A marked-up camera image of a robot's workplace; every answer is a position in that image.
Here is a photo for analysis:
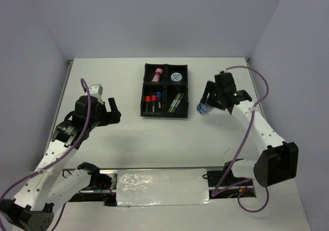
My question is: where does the black compartment tray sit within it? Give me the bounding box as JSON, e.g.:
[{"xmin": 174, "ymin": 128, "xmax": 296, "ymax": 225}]
[{"xmin": 140, "ymin": 63, "xmax": 189, "ymax": 119}]

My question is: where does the pink tip black highlighter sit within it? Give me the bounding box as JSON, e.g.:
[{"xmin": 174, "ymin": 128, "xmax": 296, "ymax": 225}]
[{"xmin": 151, "ymin": 101, "xmax": 157, "ymax": 112}]

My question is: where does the pink bottle of pens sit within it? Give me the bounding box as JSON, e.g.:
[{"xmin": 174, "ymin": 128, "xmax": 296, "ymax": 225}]
[{"xmin": 151, "ymin": 68, "xmax": 163, "ymax": 82}]

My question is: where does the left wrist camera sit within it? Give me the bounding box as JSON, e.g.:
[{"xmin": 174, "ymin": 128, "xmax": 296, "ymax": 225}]
[{"xmin": 88, "ymin": 84, "xmax": 103, "ymax": 98}]

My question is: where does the blue tip black highlighter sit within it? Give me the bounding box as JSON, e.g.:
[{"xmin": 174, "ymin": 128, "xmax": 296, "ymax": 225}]
[{"xmin": 157, "ymin": 97, "xmax": 162, "ymax": 110}]

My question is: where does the blue slim pen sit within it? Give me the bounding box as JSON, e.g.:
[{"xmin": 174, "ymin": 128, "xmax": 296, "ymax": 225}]
[{"xmin": 176, "ymin": 93, "xmax": 184, "ymax": 106}]

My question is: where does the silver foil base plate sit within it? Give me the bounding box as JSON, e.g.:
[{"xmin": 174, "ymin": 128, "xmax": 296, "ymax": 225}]
[{"xmin": 116, "ymin": 168, "xmax": 211, "ymax": 206}]

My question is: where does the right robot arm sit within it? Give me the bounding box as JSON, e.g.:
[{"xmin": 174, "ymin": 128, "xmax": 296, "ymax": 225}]
[{"xmin": 197, "ymin": 71, "xmax": 299, "ymax": 187}]

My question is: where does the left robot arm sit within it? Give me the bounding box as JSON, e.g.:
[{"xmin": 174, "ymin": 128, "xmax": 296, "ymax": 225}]
[{"xmin": 1, "ymin": 95, "xmax": 121, "ymax": 230}]

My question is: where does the green slim pen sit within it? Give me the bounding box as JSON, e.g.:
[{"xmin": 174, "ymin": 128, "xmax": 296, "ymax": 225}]
[{"xmin": 173, "ymin": 93, "xmax": 181, "ymax": 106}]

